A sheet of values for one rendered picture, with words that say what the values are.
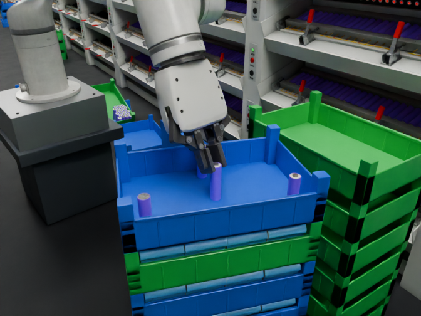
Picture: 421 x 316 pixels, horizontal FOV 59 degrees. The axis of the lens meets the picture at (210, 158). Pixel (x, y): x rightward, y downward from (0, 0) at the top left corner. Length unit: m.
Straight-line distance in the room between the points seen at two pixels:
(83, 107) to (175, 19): 0.67
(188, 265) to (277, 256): 0.14
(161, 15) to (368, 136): 0.51
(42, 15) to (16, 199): 0.66
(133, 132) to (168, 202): 1.27
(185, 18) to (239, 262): 0.37
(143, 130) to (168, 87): 1.34
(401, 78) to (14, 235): 1.16
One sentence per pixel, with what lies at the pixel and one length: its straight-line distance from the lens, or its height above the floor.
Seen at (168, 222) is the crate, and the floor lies 0.44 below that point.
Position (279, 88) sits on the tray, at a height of 0.37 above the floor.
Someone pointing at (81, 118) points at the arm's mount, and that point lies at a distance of 1.18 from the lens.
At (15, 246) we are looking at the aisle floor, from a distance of 1.28.
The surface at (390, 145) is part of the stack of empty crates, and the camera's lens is 0.83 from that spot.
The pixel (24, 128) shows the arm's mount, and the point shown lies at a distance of 1.14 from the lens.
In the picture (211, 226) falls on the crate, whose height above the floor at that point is 0.42.
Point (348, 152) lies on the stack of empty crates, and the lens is 0.82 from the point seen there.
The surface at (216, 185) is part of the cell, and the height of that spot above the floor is 0.43.
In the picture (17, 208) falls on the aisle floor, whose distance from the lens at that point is 1.45.
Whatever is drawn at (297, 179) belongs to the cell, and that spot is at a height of 0.47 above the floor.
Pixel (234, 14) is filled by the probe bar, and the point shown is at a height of 0.58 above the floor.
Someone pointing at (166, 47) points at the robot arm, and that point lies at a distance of 0.55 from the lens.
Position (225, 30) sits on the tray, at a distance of 1.41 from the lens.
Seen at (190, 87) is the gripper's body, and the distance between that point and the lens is 0.56.
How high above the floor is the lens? 0.76
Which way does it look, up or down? 28 degrees down
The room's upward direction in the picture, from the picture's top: straight up
